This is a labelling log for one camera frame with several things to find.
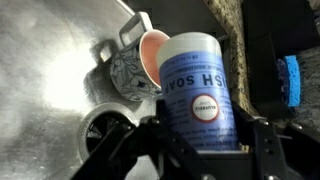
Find blue sponge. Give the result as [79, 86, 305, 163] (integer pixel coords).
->
[276, 54, 302, 108]

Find stainless steel sink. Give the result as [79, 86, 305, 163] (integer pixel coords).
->
[0, 0, 236, 180]

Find pink white mug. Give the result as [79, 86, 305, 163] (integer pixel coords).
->
[109, 11, 172, 103]

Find black sink drain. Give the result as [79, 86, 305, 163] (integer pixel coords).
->
[77, 102, 140, 164]

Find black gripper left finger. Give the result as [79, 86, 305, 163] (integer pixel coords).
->
[70, 114, 164, 180]

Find black sink caddy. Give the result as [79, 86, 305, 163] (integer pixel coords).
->
[242, 0, 314, 122]

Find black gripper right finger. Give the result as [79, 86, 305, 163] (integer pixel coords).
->
[232, 101, 293, 180]

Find white bottle purple label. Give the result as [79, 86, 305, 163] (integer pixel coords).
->
[155, 31, 242, 153]

